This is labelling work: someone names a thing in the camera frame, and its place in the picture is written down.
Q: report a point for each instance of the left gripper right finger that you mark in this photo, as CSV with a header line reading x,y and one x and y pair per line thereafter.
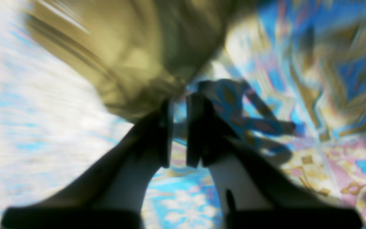
x,y
253,194

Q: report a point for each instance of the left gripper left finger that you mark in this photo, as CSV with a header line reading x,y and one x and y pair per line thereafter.
x,y
109,194

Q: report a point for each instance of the camouflage T-shirt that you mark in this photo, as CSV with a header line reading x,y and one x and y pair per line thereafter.
x,y
136,53

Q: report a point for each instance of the patterned tile tablecloth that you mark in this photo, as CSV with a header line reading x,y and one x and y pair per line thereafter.
x,y
306,59

